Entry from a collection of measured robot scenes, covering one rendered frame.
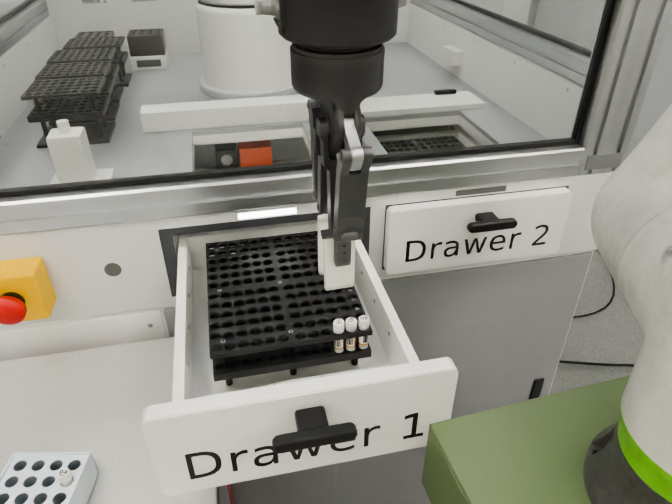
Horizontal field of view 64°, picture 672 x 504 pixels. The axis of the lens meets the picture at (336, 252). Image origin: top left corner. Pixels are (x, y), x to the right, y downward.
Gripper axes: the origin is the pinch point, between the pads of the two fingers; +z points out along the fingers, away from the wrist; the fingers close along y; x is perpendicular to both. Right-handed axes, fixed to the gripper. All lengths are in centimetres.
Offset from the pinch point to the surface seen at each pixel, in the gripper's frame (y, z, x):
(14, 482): 2.8, 21.7, -35.5
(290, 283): -9.4, 10.5, -3.3
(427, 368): 10.7, 7.2, 6.2
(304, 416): 11.9, 8.9, -5.9
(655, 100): -123, 39, 158
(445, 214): -18.4, 9.3, 21.2
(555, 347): -18, 43, 48
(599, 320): -77, 102, 120
